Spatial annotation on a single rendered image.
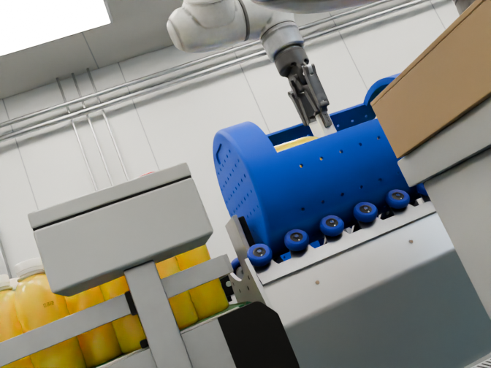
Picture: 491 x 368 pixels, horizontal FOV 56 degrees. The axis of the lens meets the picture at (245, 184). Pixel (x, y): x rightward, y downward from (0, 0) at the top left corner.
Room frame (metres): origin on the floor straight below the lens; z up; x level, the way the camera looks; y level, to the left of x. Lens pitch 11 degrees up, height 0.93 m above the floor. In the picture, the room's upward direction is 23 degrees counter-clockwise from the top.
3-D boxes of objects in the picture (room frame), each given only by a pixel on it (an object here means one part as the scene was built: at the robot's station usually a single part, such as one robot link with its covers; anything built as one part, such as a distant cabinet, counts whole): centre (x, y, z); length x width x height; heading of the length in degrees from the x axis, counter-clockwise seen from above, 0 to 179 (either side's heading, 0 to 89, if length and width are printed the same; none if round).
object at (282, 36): (1.01, -0.21, 1.39); 0.09 x 0.09 x 0.06
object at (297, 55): (1.01, -0.21, 1.32); 0.08 x 0.07 x 0.09; 16
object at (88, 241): (0.60, 0.17, 1.05); 0.20 x 0.10 x 0.10; 106
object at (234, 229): (0.93, 0.05, 0.99); 0.10 x 0.02 x 0.12; 16
